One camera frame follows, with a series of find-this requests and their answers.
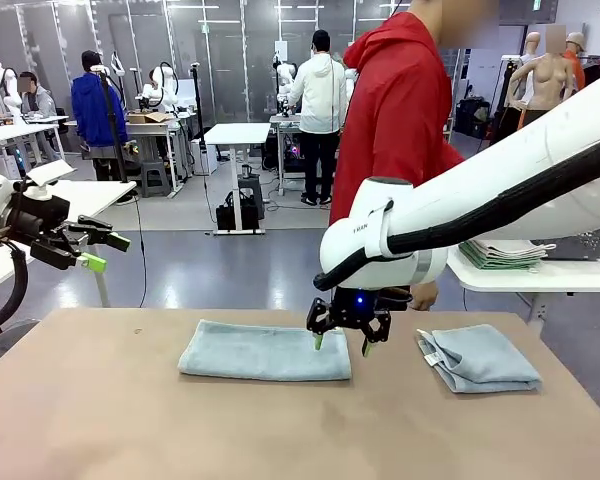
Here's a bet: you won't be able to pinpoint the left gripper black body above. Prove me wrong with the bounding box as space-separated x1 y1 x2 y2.
10 208 76 250

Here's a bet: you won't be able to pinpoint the black camera stand pole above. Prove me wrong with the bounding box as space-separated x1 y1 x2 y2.
189 62 206 141

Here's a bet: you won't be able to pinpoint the right arm black cable sleeve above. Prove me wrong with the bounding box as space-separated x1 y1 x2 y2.
313 132 600 292

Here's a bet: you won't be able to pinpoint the large white curved table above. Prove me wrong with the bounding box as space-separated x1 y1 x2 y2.
444 227 600 334
0 179 138 309

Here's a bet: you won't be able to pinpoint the person in white jacket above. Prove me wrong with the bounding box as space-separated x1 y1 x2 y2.
285 29 349 206

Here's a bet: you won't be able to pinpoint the white workbench with frame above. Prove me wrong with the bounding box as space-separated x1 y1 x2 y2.
119 117 186 196

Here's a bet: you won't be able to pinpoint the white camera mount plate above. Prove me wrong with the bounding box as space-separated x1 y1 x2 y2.
23 159 78 202

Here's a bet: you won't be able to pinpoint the metal frame workbench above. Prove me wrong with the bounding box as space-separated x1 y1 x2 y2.
268 113 306 197

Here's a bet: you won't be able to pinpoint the white mannequin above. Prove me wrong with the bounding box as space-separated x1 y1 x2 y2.
492 31 544 144

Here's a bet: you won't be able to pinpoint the mannequin with orange clothes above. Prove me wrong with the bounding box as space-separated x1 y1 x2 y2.
562 30 589 94

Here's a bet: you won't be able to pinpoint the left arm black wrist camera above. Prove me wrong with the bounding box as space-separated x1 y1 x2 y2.
25 193 72 224

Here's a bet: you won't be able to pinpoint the dark grey plastic basket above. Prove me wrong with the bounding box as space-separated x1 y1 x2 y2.
544 225 600 261

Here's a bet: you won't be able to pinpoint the grey plastic stool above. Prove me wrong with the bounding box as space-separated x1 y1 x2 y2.
139 162 174 199

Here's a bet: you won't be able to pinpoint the arm black cable sleeve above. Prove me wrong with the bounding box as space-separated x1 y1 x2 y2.
0 234 30 346
313 132 600 292

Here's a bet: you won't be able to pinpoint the left arm black cable sleeve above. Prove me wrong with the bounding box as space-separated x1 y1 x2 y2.
0 234 30 346

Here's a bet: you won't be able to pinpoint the open cardboard box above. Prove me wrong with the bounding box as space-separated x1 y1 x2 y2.
128 110 171 125

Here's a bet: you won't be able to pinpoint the long white workbench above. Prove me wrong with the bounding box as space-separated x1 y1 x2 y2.
0 115 69 181

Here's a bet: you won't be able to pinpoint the person in red jacket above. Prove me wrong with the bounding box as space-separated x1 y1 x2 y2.
328 0 499 229

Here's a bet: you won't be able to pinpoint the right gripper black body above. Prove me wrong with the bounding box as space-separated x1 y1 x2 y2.
329 287 382 331

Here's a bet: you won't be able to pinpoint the black tripod pole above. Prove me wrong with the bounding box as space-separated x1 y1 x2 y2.
90 64 131 184

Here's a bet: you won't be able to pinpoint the seated person in grey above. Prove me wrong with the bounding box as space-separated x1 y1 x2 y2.
18 71 59 161

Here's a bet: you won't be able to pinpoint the stack of folded towels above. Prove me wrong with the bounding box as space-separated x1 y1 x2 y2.
458 244 556 274

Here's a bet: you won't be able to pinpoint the dark stool under desk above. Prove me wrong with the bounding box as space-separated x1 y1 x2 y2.
238 173 265 202

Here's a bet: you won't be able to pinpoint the dark grey mannequin trousers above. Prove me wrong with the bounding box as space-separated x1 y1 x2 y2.
518 108 549 130

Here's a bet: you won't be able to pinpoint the black tripod cable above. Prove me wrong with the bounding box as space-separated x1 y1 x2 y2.
135 197 147 307

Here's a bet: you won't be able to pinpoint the bare beige mannequin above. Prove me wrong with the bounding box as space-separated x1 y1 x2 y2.
508 24 579 132

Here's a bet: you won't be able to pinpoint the person right hand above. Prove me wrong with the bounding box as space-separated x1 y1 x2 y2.
410 279 439 312

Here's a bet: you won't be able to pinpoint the small white desk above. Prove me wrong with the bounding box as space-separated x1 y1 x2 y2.
203 122 272 236

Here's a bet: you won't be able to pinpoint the person in blue hoodie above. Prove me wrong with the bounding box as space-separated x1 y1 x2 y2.
71 49 131 182

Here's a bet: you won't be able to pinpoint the light blue terry towel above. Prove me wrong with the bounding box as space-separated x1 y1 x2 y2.
415 323 544 395
177 319 354 384

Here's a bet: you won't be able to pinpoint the black bag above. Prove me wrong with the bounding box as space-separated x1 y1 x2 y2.
215 192 239 231
237 192 260 231

